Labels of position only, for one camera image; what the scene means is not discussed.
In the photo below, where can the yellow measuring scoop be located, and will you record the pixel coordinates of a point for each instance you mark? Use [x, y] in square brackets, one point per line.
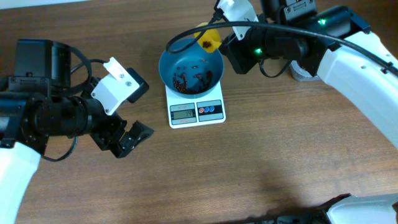
[210, 40]

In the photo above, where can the white digital kitchen scale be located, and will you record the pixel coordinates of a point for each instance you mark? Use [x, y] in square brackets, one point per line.
[191, 112]

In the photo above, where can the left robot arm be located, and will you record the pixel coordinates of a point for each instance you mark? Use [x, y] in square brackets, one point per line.
[53, 92]

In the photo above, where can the red beans in bowl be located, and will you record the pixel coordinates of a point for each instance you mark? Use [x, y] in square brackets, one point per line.
[192, 77]

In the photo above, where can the clear plastic bean container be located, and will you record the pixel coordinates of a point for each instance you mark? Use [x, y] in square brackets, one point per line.
[301, 75]

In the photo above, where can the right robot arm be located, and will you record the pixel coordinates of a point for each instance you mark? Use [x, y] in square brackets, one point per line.
[335, 45]

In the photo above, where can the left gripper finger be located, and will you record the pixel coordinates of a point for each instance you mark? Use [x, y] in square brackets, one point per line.
[143, 86]
[131, 139]

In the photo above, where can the teal plastic bowl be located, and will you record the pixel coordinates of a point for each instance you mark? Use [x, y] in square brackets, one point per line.
[168, 63]

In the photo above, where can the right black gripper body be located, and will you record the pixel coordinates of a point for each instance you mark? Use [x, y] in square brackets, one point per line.
[234, 54]

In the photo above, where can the red beans in scoop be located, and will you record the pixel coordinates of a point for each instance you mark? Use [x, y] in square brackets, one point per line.
[206, 44]

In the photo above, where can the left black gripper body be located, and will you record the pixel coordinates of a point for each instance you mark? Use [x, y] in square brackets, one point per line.
[112, 135]

